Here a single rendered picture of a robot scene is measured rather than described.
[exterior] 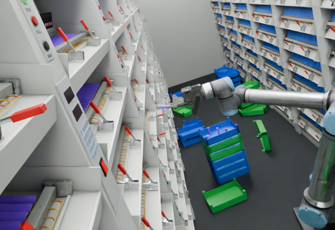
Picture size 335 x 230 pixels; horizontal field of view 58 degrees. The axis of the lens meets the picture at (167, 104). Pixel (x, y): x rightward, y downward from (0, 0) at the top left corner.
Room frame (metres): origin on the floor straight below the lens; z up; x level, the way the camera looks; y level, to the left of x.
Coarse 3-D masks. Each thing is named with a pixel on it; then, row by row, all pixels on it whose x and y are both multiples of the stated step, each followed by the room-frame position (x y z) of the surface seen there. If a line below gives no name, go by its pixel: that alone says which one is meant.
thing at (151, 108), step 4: (148, 104) 1.89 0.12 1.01; (152, 104) 1.89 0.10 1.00; (148, 108) 1.89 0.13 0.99; (152, 108) 1.89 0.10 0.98; (148, 112) 1.87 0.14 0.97; (152, 112) 1.87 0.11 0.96; (148, 116) 1.80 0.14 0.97; (148, 124) 1.67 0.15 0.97; (152, 124) 1.67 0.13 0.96; (148, 128) 1.61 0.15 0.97; (152, 128) 1.61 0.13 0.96; (156, 128) 1.61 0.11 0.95; (152, 132) 1.56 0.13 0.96; (156, 132) 1.56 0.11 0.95; (156, 136) 1.51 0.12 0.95; (156, 140) 1.46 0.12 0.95; (156, 144) 1.41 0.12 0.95; (156, 148) 1.29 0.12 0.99
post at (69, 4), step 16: (48, 0) 1.20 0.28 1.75; (64, 0) 1.20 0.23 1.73; (80, 0) 1.20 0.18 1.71; (64, 16) 1.20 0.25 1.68; (80, 16) 1.20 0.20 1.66; (96, 16) 1.19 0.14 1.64; (112, 48) 1.19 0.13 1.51; (112, 64) 1.19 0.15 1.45; (128, 80) 1.28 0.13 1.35; (128, 96) 1.19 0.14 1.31; (128, 112) 1.19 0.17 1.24; (144, 128) 1.21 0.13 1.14; (144, 144) 1.19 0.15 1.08; (160, 176) 1.19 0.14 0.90; (160, 192) 1.20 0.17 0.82; (176, 224) 1.19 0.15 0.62
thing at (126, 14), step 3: (123, 12) 2.59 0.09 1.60; (126, 12) 2.59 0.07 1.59; (129, 12) 2.59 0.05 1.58; (123, 15) 1.99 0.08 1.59; (126, 15) 2.42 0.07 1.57; (129, 15) 2.59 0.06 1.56; (123, 18) 1.99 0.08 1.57; (126, 18) 2.35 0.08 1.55; (129, 18) 2.49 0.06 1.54; (126, 21) 2.16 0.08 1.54; (129, 21) 2.49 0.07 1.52; (126, 24) 2.16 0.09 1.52
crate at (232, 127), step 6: (228, 120) 2.40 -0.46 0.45; (210, 126) 2.41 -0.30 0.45; (216, 126) 2.41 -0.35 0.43; (222, 126) 2.42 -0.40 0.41; (228, 126) 2.39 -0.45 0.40; (234, 126) 2.32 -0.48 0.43; (198, 132) 2.40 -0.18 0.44; (204, 132) 2.40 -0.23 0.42; (216, 132) 2.36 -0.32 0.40; (222, 132) 2.33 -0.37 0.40; (228, 132) 2.22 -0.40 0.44; (234, 132) 2.22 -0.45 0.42; (204, 138) 2.20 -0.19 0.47; (210, 138) 2.20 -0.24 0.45; (216, 138) 2.21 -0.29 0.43; (222, 138) 2.21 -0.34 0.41
